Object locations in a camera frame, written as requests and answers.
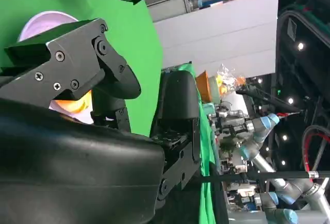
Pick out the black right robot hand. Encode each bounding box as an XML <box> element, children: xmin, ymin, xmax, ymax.
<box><xmin>0</xmin><ymin>17</ymin><xmax>202</xmax><ymax>224</ymax></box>

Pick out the orange and white bread roll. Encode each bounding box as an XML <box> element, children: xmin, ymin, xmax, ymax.
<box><xmin>49</xmin><ymin>89</ymin><xmax>93</xmax><ymax>114</ymax></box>

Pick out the grey metal cabinet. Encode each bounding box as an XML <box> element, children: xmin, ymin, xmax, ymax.
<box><xmin>144</xmin><ymin>0</ymin><xmax>192</xmax><ymax>24</ymax></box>

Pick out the lilac plate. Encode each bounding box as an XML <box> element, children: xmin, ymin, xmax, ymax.
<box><xmin>17</xmin><ymin>9</ymin><xmax>94</xmax><ymax>126</ymax></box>

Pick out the white partition board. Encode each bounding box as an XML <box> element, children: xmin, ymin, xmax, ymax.
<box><xmin>152</xmin><ymin>0</ymin><xmax>281</xmax><ymax>81</ymax></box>

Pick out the clear plastic bag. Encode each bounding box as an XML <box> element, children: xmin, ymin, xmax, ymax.
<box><xmin>216</xmin><ymin>63</ymin><xmax>248</xmax><ymax>99</ymax></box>

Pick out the black horizontal bar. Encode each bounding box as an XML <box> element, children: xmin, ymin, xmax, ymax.
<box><xmin>200</xmin><ymin>170</ymin><xmax>330</xmax><ymax>184</ymax></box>

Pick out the red hose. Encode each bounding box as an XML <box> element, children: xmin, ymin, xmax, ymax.
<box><xmin>301</xmin><ymin>124</ymin><xmax>330</xmax><ymax>181</ymax></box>

